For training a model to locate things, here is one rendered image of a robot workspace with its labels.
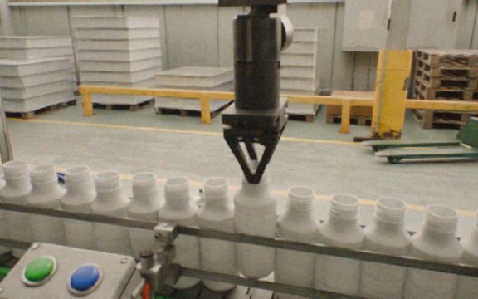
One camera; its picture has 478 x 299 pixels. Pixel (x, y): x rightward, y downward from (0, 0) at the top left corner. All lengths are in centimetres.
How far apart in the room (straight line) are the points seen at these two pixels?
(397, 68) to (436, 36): 240
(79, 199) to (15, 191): 12
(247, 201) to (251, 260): 9
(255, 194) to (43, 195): 34
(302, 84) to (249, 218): 538
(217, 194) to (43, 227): 30
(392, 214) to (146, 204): 34
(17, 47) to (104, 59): 166
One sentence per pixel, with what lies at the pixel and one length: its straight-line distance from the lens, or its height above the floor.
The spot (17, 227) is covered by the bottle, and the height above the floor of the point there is 106.
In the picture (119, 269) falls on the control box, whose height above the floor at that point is 112.
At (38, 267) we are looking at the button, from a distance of 52.
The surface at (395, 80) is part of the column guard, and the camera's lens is 499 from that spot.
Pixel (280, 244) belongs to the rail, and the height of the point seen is 111.
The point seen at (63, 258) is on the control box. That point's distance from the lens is 53.
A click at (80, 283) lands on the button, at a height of 112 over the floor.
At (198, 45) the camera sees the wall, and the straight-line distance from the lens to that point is 803.
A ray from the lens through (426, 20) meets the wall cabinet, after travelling 726.
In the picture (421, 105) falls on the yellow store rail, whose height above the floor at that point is 42.
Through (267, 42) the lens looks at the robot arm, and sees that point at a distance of 46.
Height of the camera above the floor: 138
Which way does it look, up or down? 18 degrees down
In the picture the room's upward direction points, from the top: straight up
